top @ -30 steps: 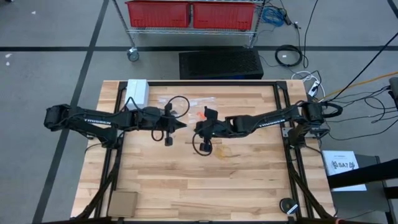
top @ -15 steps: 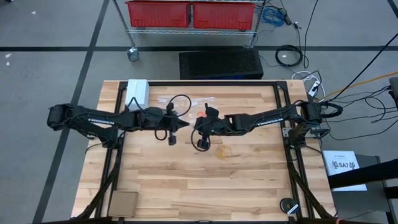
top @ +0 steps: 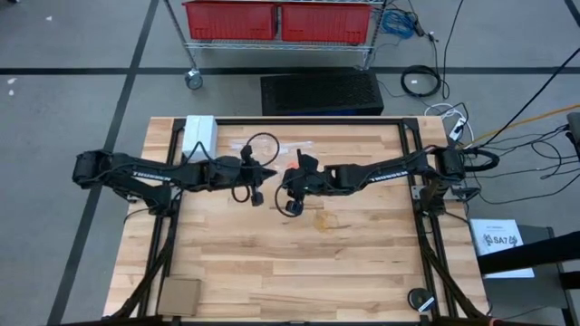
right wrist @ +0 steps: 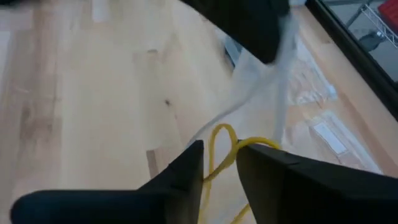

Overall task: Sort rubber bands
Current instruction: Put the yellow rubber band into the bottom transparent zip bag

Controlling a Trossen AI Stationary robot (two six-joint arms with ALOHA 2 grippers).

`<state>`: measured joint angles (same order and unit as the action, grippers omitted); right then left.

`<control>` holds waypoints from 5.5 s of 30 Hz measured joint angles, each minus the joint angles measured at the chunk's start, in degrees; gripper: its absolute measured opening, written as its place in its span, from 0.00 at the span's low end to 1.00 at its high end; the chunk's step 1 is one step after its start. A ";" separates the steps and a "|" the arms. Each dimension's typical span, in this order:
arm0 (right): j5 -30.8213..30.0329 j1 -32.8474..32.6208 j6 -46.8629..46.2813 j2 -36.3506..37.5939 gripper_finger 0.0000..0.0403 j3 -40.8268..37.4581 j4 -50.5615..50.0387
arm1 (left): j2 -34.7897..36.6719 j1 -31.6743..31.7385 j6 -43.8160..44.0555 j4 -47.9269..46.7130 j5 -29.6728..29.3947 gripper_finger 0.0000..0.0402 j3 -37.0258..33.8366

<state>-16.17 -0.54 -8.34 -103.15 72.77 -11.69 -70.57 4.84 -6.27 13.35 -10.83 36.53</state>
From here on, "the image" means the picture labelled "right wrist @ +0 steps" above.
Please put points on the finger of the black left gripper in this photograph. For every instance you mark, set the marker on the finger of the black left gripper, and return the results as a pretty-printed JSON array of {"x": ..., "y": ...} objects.
[{"x": 248, "y": 25}]

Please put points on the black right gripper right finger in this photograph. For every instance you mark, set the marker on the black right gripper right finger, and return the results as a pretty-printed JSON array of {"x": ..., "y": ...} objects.
[{"x": 311, "y": 193}]

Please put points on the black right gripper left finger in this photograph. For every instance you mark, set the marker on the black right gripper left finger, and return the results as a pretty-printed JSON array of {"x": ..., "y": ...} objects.
[{"x": 124, "y": 208}]

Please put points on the clear plastic zip bag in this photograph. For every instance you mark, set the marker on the clear plastic zip bag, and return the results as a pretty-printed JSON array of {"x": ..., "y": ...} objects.
[
  {"x": 329, "y": 137},
  {"x": 264, "y": 81},
  {"x": 311, "y": 81}
]

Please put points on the yellow rubber band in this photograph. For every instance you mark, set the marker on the yellow rubber band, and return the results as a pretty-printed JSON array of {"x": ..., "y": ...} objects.
[{"x": 212, "y": 149}]

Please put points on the red plastic bin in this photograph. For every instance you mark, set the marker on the red plastic bin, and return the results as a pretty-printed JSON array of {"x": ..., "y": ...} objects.
[{"x": 390, "y": 11}]

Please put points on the black aluminium table frame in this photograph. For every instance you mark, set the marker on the black aluminium table frame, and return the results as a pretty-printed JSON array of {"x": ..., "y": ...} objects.
[{"x": 357, "y": 54}]

